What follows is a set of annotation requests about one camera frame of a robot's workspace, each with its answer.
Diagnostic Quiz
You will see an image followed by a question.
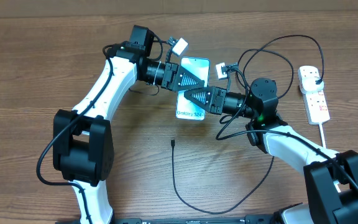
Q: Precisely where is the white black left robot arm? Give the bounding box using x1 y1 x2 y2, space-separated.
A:
52 26 206 223

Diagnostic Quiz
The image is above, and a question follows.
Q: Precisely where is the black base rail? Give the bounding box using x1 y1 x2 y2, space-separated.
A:
54 213 279 224

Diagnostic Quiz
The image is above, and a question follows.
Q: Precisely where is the blue Galaxy smartphone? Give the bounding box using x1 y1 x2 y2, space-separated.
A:
176 57 210 121

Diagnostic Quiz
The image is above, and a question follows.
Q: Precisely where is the white power strip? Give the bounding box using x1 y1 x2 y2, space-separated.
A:
298 65 330 124

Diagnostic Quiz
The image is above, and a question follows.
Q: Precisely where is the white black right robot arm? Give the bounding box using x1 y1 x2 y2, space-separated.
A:
184 78 358 224

